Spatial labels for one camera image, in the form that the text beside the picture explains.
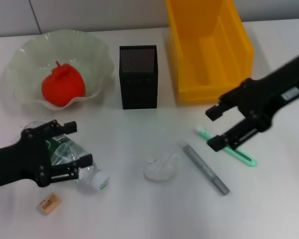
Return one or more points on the orange toy fruit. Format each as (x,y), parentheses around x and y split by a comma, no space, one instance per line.
(62,87)

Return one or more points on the mint green utility knife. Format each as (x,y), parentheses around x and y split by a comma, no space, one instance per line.
(244,158)

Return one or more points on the yellow plastic bin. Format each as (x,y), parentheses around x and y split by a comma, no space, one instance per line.
(201,62)

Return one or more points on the grey marker pen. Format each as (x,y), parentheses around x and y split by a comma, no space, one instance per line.
(204,166)

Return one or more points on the black mesh pen holder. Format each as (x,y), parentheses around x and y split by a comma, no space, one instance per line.
(138,87)

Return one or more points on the wavy green glass fruit plate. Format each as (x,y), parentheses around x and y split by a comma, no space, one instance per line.
(30,62)

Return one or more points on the clear green-label water bottle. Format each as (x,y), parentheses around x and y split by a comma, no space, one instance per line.
(64,149)

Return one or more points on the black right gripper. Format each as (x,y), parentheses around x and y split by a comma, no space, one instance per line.
(269,97)

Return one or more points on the small tan eraser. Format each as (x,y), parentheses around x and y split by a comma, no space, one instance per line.
(49,204)

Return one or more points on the white paper ball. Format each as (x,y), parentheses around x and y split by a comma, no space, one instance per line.
(162,166)

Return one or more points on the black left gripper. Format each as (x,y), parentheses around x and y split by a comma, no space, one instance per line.
(20,159)

